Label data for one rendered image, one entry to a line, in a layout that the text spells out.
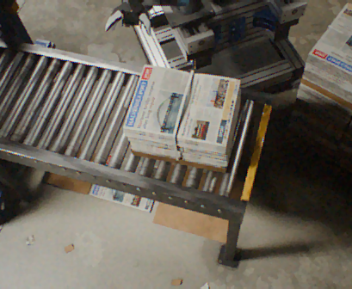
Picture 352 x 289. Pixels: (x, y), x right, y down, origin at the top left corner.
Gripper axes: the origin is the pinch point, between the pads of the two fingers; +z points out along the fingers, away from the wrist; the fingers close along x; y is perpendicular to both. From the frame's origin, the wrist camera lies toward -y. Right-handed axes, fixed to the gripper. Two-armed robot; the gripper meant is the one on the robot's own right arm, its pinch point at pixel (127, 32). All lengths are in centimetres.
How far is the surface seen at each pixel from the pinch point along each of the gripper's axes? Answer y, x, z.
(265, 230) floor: 114, -76, 28
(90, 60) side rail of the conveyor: 47, 22, -22
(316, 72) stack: 40, -81, -24
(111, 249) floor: 126, 7, 45
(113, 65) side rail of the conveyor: 46, 11, -19
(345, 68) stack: 29, -89, -20
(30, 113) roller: 50, 43, 7
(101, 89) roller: 46.5, 13.8, -6.6
